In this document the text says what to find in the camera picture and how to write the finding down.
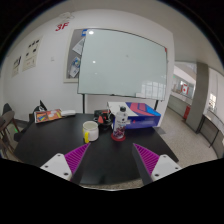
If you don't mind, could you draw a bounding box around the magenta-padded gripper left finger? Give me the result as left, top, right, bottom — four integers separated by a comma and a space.
39, 142, 92, 183

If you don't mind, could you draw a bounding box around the large white wall poster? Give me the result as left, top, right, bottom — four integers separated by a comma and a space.
22, 37, 44, 72

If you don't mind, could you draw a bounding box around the small white wall poster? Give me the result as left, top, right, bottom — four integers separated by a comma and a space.
11, 55, 22, 78

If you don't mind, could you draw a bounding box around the small white box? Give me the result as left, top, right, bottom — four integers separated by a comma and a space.
60, 109, 77, 118

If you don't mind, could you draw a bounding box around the white mug with yellow handle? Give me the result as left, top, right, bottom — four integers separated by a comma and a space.
82, 120, 100, 144

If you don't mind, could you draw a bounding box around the flat round red coaster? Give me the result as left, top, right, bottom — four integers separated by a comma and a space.
110, 132, 127, 142

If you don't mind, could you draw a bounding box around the red and black tool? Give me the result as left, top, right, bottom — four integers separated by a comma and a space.
94, 109, 114, 130

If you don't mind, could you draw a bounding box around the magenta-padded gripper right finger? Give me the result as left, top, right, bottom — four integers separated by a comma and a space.
131, 142, 183, 187

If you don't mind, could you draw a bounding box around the grey desk with black frame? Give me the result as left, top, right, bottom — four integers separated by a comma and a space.
196, 109, 224, 158

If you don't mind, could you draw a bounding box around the colourful flat box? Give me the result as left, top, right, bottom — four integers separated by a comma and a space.
33, 108, 63, 124

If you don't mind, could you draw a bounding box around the red and white hanging sign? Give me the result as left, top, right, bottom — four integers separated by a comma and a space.
179, 83, 189, 96

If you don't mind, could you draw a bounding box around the blue red white cardboard box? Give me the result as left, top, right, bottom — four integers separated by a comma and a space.
107, 101, 162, 130

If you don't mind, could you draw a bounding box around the dark chair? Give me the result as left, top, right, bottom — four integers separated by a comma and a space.
2, 102, 13, 114

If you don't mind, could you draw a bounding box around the clear bottle with black cap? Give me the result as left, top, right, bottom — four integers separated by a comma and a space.
112, 105, 129, 140

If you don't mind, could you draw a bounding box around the grey notice board with papers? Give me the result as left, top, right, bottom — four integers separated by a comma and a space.
63, 28, 88, 83

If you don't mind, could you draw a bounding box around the red floor cabinet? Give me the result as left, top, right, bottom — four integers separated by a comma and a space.
183, 104, 192, 121

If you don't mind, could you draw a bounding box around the whiteboard on black stand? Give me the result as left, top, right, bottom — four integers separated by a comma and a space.
77, 28, 168, 114

